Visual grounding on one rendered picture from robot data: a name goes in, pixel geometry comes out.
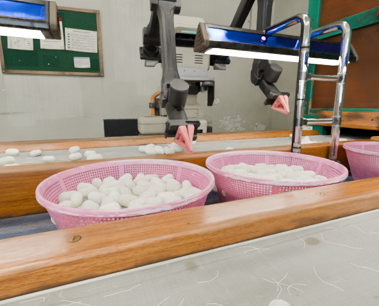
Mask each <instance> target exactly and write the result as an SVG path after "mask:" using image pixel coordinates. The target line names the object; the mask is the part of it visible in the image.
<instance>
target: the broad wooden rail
mask: <svg viewBox="0 0 379 306"><path fill-rule="evenodd" d="M292 130H293V129H279V130H264V131H236V132H209V133H197V139H196V142H205V141H226V140H247V139H257V138H278V137H289V135H290V134H292ZM309 135H320V133H319V132H318V131H317V130H314V129H313V130H302V136H309ZM174 139H175V137H167V139H165V136H164V135H139V136H125V137H97V138H70V139H55V140H27V141H0V154H5V152H6V150H8V149H17V150H19V152H31V151H35V150H40V151H60V150H69V149H70V148H71V147H74V146H78V147H79V148H80V149H91V148H112V147H123V146H143V145H149V144H153V145H163V144H171V143H175V141H174Z"/></svg>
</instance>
